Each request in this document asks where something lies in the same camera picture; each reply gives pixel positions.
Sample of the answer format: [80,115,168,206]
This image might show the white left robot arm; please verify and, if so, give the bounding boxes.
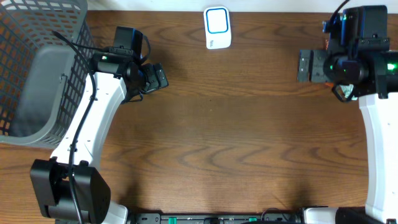
[30,54,169,223]

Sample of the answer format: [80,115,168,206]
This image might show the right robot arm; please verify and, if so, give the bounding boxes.
[297,50,397,223]

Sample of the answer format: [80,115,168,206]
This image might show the teal wrapper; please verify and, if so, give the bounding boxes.
[337,84,354,101]

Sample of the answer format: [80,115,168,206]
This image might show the dark grey plastic basket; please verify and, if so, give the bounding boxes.
[1,0,94,149]

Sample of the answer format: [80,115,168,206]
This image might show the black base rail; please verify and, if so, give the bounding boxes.
[127,211,303,224]

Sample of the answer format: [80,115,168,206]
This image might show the white barcode scanner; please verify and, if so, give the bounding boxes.
[203,6,232,50]

